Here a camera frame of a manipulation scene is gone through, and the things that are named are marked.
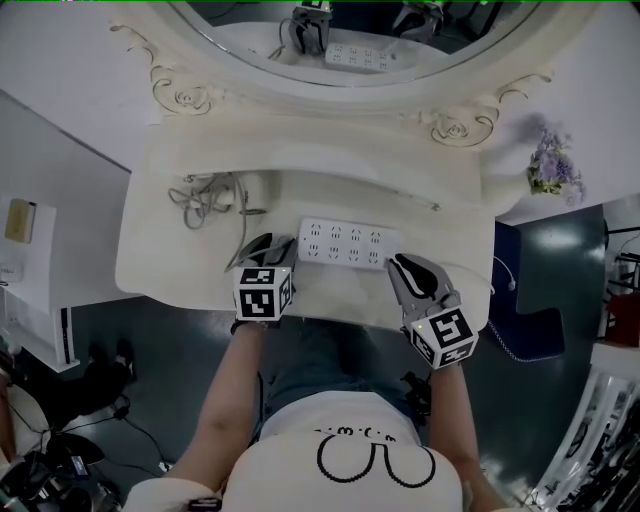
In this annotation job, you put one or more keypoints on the oval mirror with carved frame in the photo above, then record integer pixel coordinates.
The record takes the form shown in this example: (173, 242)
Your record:
(325, 130)

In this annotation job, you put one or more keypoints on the red chair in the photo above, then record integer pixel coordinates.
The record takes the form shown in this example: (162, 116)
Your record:
(625, 317)

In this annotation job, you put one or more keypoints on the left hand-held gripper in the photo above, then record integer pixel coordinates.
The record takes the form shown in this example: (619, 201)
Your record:
(260, 300)

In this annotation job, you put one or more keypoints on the person's white printed t-shirt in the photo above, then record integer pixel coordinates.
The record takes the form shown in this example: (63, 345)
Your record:
(285, 475)

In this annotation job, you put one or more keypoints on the person's right forearm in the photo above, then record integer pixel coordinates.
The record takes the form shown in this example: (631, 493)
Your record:
(455, 425)

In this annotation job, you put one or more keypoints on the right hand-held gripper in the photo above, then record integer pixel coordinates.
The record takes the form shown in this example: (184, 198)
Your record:
(445, 335)

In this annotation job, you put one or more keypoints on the beige box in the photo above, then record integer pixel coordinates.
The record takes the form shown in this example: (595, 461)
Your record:
(20, 221)

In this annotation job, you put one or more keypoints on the white vase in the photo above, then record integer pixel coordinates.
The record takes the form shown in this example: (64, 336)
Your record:
(505, 195)

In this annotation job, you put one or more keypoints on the black harness clip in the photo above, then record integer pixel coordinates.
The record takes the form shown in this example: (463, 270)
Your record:
(417, 397)

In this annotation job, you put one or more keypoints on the person's blue jeans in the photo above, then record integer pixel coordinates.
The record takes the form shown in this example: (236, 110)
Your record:
(320, 360)

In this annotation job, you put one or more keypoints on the white shelf rack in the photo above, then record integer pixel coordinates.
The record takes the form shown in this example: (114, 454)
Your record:
(600, 450)

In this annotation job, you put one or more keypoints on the person's left forearm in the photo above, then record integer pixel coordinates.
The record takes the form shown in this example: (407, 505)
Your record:
(225, 410)

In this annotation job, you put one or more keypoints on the cream carved dressing table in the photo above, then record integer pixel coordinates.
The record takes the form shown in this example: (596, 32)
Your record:
(175, 260)

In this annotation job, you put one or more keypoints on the purple artificial flowers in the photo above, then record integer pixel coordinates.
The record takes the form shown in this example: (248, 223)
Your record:
(555, 167)

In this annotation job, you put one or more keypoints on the dark upholstered chair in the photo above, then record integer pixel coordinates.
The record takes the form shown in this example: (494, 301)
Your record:
(530, 335)

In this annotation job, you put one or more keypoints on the black device with blue screen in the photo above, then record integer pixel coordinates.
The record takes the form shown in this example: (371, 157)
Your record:
(78, 466)

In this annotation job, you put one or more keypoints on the white side cabinet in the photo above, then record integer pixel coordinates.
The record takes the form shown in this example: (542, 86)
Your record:
(35, 310)

